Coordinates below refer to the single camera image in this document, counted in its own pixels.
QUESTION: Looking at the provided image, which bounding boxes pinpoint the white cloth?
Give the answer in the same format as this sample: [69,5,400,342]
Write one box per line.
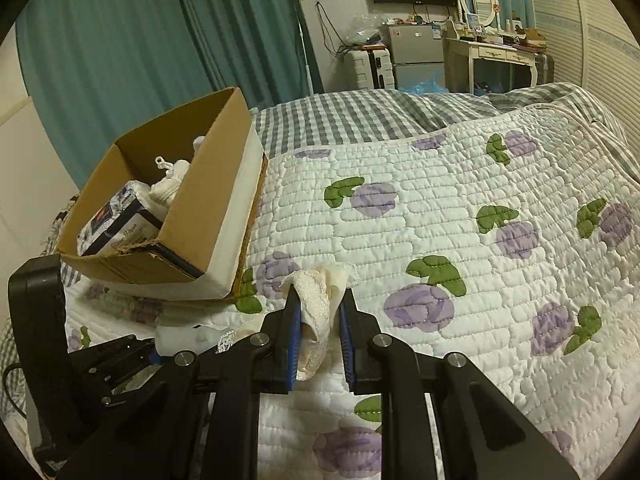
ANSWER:
[154,325,254,358]

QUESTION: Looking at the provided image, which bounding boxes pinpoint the cream lace cloth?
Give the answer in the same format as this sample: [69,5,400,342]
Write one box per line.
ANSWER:
[280,263,358,382]

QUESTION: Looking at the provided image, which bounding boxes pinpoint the white soft items in box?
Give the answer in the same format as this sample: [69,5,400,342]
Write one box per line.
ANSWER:
[149,156,191,210]

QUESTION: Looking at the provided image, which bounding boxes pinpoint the brown cardboard box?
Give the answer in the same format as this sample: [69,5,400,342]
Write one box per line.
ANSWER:
[55,88,268,301]

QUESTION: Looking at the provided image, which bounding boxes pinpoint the patterned black white box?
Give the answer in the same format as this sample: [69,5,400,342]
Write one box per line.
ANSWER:
[77,180,167,257]

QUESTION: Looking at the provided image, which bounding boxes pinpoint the grey checked bed sheet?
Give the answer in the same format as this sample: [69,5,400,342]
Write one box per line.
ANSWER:
[0,81,640,411]

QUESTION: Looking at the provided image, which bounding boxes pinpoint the large teal curtain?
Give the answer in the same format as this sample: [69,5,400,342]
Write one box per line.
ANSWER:
[14,0,266,191]

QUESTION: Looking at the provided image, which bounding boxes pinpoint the blue plastic bags pile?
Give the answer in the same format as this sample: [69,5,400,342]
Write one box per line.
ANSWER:
[397,70,448,96]

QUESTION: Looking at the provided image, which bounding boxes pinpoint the white flat mop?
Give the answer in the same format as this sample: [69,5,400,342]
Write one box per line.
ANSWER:
[297,21,314,96]

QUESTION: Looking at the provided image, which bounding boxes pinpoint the dark suitcase by wardrobe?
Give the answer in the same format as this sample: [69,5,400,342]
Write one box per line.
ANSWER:
[535,52,554,86]

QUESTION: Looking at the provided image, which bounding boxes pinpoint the white dressing table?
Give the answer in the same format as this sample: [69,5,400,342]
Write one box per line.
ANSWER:
[442,38,538,94]

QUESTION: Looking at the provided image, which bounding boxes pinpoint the white hard suitcase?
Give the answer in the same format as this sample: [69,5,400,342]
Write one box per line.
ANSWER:
[343,46,396,90]

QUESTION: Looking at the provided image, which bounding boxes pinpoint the teal corner curtain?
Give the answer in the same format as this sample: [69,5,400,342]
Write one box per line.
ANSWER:
[179,0,323,108]

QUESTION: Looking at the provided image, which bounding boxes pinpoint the silver mini fridge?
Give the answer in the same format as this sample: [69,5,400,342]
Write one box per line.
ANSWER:
[385,24,445,88]

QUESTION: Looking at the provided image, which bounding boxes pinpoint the white louvered wardrobe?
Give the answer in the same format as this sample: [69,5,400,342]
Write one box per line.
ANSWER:
[533,0,639,155]

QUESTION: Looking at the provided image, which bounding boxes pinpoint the clear plastic bag pile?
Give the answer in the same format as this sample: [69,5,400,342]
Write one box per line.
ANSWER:
[344,14,385,47]

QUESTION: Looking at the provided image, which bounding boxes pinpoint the white oval vanity mirror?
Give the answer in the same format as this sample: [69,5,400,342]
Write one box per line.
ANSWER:
[458,0,499,29]

